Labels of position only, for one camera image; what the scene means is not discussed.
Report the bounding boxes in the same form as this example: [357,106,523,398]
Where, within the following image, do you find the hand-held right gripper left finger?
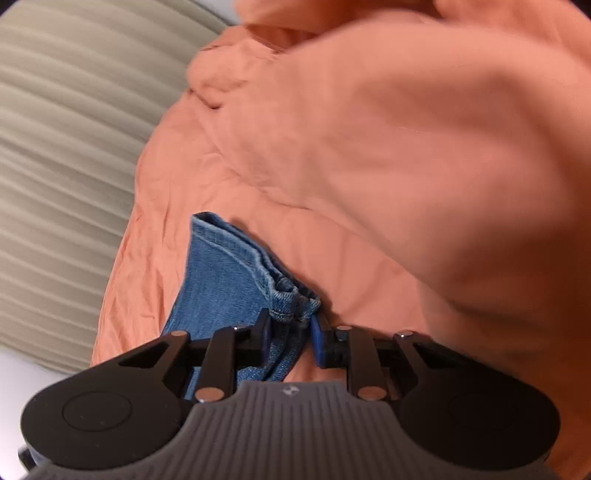
[117,308,273,403]

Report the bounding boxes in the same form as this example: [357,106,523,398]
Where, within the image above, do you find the blue denim pants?
[161,211,322,400]

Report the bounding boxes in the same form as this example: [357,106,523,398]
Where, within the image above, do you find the beige pleated curtain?
[0,0,228,376]

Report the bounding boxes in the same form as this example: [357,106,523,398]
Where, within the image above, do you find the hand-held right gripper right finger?
[310,318,463,400]

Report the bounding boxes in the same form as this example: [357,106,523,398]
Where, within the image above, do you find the orange bed sheet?
[90,0,591,480]

